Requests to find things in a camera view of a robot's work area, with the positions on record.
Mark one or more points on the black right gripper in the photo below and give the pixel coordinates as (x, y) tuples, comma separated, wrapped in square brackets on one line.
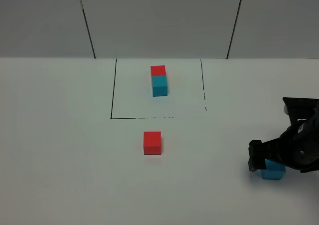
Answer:
[(296, 148)]

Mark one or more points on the blue template cube block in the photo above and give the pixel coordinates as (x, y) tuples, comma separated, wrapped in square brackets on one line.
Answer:
[(159, 86)]

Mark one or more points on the red template cube block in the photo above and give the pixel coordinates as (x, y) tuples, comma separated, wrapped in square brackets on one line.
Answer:
[(158, 70)]

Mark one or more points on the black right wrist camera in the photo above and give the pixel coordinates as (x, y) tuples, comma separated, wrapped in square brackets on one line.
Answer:
[(300, 108)]

